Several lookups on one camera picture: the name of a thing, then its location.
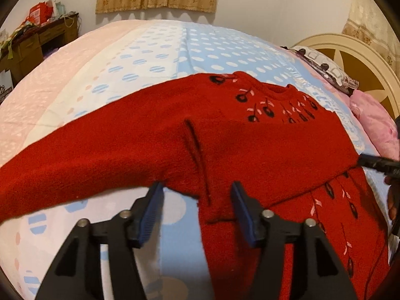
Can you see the white shopping bag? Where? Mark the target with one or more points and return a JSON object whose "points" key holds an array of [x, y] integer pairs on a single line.
{"points": [[5, 82]]}

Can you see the pink pillow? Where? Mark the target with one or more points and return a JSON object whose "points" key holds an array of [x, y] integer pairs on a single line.
{"points": [[375, 122]]}

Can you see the pale green bag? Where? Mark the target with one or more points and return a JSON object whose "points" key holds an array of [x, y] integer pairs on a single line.
{"points": [[60, 10]]}

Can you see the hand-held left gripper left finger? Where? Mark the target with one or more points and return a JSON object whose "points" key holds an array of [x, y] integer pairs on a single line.
{"points": [[151, 212]]}

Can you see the cream wooden headboard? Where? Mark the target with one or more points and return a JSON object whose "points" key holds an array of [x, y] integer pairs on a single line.
{"points": [[359, 50]]}

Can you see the red paper bag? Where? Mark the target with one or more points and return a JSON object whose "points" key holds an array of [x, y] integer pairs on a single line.
{"points": [[39, 12]]}

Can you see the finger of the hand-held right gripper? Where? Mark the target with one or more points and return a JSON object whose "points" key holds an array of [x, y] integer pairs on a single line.
{"points": [[379, 164]]}

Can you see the brown wooden desk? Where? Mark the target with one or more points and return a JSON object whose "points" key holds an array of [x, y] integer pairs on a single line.
{"points": [[31, 45]]}

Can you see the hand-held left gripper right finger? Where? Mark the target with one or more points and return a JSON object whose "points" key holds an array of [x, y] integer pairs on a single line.
{"points": [[240, 212]]}

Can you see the grey patterned pillow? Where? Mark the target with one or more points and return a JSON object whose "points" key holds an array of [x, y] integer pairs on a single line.
{"points": [[325, 65]]}

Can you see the person's right hand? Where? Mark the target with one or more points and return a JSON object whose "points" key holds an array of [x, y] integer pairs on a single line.
{"points": [[393, 203]]}

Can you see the polka-dot bed sheet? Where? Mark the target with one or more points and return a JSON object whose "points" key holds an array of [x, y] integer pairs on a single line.
{"points": [[187, 47]]}

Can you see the red knitted sweater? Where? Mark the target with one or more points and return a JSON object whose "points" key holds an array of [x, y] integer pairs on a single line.
{"points": [[265, 150]]}

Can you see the long cream patterned curtain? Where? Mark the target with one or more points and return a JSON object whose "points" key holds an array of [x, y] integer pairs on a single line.
{"points": [[372, 18]]}

